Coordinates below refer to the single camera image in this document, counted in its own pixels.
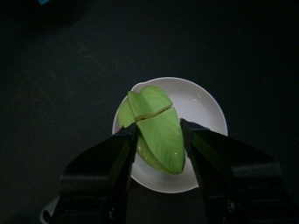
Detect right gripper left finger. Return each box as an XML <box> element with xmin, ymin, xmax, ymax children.
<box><xmin>49</xmin><ymin>122</ymin><xmax>140</xmax><ymax>224</ymax></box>

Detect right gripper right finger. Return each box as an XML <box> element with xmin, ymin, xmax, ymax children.
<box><xmin>179</xmin><ymin>117</ymin><xmax>299</xmax><ymax>224</ymax></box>

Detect green leafy vegetable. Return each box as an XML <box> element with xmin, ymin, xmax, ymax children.
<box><xmin>116</xmin><ymin>85</ymin><xmax>187</xmax><ymax>176</ymax></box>

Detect grey utensil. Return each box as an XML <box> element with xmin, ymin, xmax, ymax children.
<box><xmin>39</xmin><ymin>196</ymin><xmax>61</xmax><ymax>224</ymax></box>

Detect white oval plate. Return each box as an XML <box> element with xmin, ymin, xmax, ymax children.
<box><xmin>111</xmin><ymin>76</ymin><xmax>230</xmax><ymax>194</ymax></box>

